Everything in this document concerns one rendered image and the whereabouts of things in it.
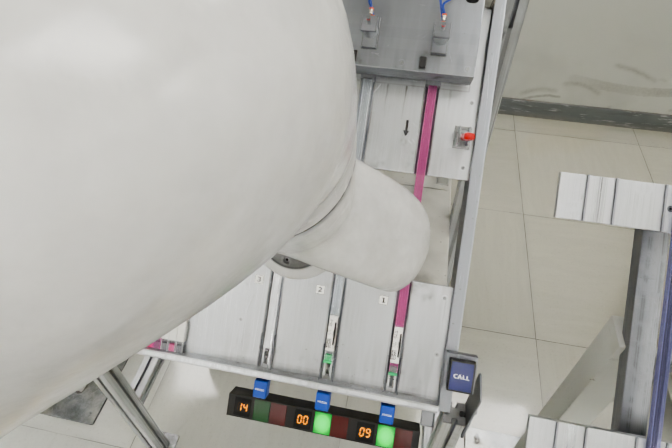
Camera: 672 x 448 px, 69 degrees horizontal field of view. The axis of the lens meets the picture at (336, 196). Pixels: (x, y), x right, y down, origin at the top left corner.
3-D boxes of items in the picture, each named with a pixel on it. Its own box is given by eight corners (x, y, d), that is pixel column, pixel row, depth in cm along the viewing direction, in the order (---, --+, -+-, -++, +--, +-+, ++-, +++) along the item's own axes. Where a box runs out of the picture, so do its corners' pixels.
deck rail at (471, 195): (446, 398, 86) (449, 413, 80) (434, 396, 86) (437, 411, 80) (501, -1, 86) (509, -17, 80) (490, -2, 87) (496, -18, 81)
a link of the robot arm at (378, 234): (525, 143, 23) (428, 223, 53) (213, 35, 24) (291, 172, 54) (463, 329, 21) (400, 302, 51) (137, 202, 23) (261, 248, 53)
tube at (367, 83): (332, 361, 84) (331, 363, 82) (324, 359, 84) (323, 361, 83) (373, 70, 84) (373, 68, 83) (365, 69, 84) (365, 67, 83)
